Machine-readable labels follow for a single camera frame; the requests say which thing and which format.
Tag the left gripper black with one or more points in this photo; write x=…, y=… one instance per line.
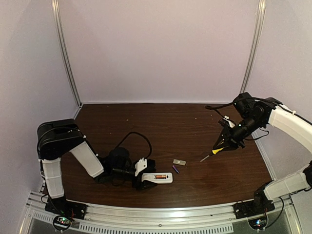
x=137, y=181

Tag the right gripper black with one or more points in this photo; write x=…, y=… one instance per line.
x=229, y=137

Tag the yellow handled screwdriver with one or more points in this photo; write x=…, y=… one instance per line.
x=213, y=152

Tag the white remote control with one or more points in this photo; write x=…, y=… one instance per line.
x=151, y=177

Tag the grey battery cover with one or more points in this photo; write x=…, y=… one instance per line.
x=179, y=162

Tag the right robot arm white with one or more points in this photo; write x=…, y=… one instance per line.
x=258, y=113

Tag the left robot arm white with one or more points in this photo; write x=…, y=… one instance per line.
x=59, y=137

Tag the orange battery in white remote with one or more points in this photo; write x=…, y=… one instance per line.
x=161, y=176

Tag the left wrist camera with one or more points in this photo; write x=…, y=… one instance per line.
x=144, y=165

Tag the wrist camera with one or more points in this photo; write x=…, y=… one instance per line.
x=144, y=165
x=226, y=121

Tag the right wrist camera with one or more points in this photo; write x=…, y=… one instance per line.
x=226, y=121

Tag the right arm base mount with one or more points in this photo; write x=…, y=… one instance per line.
x=243, y=209

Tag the aluminium front rail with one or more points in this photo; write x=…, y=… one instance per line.
x=218, y=219

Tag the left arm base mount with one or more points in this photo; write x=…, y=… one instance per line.
x=66, y=208

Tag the right aluminium frame post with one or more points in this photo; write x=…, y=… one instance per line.
x=259, y=22

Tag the aluminium frame post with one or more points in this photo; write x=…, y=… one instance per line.
x=259, y=22
x=64, y=52

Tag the left aluminium frame post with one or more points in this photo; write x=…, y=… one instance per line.
x=64, y=52

